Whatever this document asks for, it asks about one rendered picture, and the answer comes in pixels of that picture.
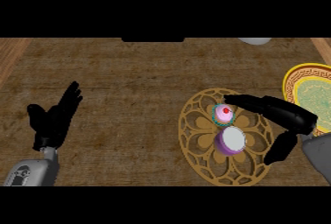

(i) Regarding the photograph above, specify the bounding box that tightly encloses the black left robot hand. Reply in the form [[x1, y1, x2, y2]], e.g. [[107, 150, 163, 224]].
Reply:
[[26, 80, 85, 152]]

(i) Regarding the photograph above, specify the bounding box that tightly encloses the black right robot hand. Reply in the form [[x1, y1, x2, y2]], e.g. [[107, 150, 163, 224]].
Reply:
[[222, 94, 320, 166]]

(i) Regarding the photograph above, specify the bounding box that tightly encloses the yellow patterned plate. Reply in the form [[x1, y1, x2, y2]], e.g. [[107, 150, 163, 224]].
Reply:
[[283, 62, 331, 137]]

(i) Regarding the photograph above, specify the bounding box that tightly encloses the purple can with pale end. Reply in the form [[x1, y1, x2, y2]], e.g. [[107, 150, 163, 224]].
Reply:
[[213, 125, 249, 156]]

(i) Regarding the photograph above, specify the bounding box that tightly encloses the round gold openwork placemat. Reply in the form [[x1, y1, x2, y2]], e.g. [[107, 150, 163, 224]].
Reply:
[[178, 87, 277, 187]]

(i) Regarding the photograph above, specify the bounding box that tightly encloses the pink cupcake with cherry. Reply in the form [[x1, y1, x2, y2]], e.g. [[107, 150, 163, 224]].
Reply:
[[212, 103, 237, 128]]

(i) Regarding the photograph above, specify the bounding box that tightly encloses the pale grey round object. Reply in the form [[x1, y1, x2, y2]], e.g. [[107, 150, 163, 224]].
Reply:
[[237, 37, 274, 46]]

